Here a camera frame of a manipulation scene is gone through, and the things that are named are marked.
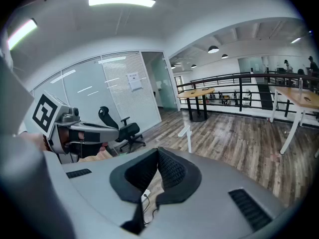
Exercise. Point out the smartphone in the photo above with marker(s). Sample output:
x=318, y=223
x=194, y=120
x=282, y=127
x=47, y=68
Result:
x=308, y=99

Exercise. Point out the clear bottle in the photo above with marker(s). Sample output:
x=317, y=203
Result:
x=300, y=83

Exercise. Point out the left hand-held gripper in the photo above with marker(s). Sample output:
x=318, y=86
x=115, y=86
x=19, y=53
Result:
x=46, y=113

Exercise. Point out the black office chair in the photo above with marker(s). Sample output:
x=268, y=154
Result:
x=128, y=131

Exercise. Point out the black round table base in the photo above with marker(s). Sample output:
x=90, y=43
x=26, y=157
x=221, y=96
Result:
x=197, y=92

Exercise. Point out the frosted glass door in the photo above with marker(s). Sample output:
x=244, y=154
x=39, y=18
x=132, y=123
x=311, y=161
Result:
x=162, y=83

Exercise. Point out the white paper notice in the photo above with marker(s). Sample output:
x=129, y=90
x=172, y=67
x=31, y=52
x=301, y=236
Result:
x=134, y=81

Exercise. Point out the white power strip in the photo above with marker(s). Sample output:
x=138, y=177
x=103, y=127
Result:
x=145, y=195

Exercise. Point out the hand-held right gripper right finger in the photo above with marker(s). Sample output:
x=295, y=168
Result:
x=177, y=178

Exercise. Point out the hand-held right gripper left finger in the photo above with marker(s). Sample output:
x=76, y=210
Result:
x=134, y=175

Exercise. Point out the person's left hand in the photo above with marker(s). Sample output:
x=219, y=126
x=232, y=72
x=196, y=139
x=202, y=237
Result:
x=63, y=136

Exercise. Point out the rectangular ceiling light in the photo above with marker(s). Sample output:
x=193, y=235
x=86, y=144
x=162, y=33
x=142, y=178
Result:
x=21, y=32
x=122, y=0

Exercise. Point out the ceiling strip light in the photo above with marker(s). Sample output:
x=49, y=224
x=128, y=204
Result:
x=296, y=40

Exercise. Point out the round table with beige cloth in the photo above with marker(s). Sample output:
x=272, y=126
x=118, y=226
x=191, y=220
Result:
x=92, y=159

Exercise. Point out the wooden desk white legs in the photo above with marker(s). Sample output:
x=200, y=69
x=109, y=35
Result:
x=296, y=97

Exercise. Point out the person's left forearm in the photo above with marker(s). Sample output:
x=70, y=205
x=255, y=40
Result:
x=32, y=139

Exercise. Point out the black metal railing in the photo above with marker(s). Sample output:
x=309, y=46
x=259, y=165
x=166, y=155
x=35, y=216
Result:
x=240, y=76

